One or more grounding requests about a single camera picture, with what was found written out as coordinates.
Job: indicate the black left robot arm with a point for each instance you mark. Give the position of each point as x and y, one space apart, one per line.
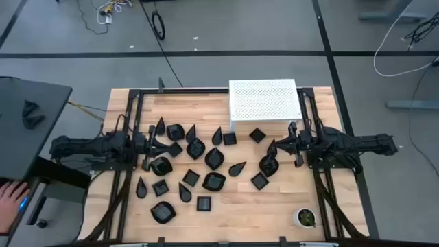
82 145

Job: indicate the black caster wheel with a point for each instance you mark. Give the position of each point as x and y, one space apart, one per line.
41 223

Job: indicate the white pot with succulent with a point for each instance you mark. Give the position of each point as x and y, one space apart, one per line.
304 217

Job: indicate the white power adapter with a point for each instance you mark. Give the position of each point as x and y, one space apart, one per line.
108 19

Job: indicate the white perforated metal shelf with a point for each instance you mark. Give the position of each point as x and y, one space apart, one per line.
264 103

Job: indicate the white bracket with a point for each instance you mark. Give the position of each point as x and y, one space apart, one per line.
128 245
319 245

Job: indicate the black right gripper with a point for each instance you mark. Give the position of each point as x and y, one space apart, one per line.
303 142

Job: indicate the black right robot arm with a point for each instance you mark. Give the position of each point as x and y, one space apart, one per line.
370 144

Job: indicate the person's hand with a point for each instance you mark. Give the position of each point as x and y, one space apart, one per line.
12 206

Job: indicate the black computer mouse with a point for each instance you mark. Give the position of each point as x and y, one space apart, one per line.
23 204

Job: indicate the black triangular plastic part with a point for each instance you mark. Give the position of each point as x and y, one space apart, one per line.
30 107

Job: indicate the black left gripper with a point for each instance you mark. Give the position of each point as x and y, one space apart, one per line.
141 144

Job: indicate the grey table foot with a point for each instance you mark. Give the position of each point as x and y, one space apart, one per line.
391 15
411 104

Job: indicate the black desk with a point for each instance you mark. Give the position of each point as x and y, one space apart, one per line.
20 151
3 243

